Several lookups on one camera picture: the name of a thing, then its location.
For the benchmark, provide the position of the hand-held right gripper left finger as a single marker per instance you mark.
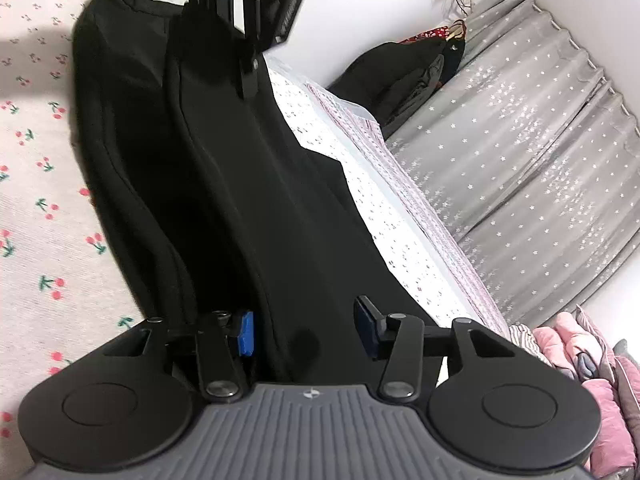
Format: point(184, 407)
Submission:
point(246, 336)

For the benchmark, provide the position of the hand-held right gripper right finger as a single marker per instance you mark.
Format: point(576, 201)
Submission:
point(364, 327)

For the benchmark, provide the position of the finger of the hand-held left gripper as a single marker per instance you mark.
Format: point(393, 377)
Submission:
point(212, 2)
point(248, 70)

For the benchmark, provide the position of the black pants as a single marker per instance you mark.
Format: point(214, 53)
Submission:
point(250, 210)

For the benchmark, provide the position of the black hanging jacket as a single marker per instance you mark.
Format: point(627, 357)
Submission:
point(380, 75)

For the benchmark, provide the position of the white dotted sheet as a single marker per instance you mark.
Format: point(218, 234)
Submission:
point(380, 200)

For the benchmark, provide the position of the red floral garment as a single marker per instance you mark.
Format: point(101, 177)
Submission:
point(430, 34)

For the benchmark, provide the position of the striped folded garment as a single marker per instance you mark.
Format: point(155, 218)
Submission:
point(524, 337)

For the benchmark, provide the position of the grey star print curtain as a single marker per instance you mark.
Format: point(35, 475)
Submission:
point(525, 160)

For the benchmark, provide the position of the pile of pink folded clothes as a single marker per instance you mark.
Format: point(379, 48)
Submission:
point(600, 390)

